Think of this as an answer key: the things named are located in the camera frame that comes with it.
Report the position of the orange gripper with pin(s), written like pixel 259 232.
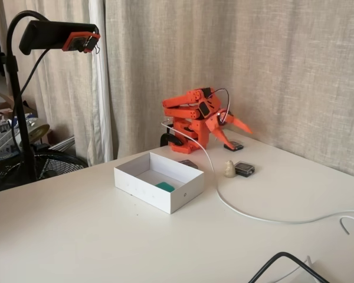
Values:
pixel 215 124

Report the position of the green cube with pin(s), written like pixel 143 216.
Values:
pixel 165 186

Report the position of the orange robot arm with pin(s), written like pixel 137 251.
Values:
pixel 180 101

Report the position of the white cardboard box bin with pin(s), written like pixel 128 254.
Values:
pixel 186 197

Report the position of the small black box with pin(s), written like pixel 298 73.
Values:
pixel 237 146
pixel 188 163
pixel 245 168

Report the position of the beige small figurine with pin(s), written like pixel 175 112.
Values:
pixel 230 171

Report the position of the black table clamp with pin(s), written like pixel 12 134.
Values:
pixel 172 138

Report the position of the beige curtain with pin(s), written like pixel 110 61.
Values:
pixel 283 73

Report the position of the white curtain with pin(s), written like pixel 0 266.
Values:
pixel 70 88

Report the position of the black floor fan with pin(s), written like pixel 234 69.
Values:
pixel 56 168

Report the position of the metallic lamp shade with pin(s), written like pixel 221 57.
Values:
pixel 38 129

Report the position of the black holder bar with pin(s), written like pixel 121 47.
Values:
pixel 53 34

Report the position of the printed cardboard box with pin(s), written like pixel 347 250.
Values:
pixel 0 126

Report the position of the brown cardboard box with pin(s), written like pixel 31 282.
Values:
pixel 0 113

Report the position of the orange mounted camera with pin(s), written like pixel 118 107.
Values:
pixel 76 42

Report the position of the overhead camera on black stand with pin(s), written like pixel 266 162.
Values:
pixel 20 118

